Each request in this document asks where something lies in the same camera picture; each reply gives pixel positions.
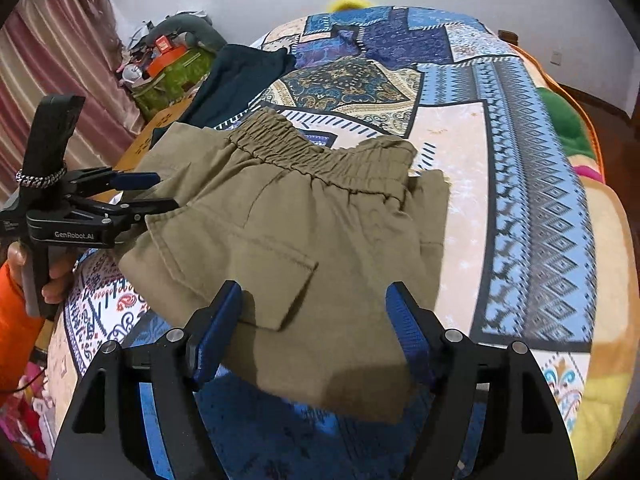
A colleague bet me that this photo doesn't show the khaki pants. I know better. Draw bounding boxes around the khaki pants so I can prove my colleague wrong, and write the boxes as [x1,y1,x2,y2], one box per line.
[114,108,451,423]

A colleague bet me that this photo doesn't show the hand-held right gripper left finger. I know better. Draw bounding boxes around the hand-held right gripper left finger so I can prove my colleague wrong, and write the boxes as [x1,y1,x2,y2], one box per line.
[50,280,243,480]

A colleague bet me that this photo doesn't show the grey braided cord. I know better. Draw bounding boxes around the grey braided cord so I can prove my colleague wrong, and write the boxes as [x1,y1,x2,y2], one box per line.
[15,166,68,190]

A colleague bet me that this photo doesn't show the blue patchwork blanket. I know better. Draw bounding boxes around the blue patchwork blanket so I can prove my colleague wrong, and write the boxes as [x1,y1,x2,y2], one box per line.
[47,5,601,480]

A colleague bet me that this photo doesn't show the dark navy garment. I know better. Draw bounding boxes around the dark navy garment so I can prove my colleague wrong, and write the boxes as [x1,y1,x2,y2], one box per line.
[150,44,297,143]

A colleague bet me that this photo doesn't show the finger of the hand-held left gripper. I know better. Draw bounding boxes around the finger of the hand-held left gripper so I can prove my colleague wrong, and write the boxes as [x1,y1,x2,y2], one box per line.
[65,198,180,241]
[62,166,161,197]

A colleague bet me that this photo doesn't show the grey plush pillow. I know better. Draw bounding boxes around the grey plush pillow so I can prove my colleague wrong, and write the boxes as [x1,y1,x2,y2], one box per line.
[152,10,226,53]

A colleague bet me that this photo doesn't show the yellow foam arch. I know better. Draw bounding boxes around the yellow foam arch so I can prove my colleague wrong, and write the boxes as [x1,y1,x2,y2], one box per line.
[325,0,373,13]

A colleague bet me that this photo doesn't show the green storage bag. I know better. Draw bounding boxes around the green storage bag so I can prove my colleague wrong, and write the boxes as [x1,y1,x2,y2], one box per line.
[131,45,221,121]

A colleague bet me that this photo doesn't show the person's left hand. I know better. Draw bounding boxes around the person's left hand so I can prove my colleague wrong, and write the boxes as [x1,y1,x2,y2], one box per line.
[6,240,77,307]

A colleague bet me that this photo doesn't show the striped pink curtain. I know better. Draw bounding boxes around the striped pink curtain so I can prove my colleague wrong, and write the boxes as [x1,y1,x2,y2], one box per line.
[0,0,138,196]

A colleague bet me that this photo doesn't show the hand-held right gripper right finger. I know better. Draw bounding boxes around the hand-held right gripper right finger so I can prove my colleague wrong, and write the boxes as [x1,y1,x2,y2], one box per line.
[385,281,586,480]

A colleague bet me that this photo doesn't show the orange box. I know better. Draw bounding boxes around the orange box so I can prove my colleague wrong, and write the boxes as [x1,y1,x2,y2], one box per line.
[147,47,193,76]

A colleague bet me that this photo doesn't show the colourful fleece blanket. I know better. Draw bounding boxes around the colourful fleece blanket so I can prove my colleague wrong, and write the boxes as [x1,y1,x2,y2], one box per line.
[510,42,636,476]

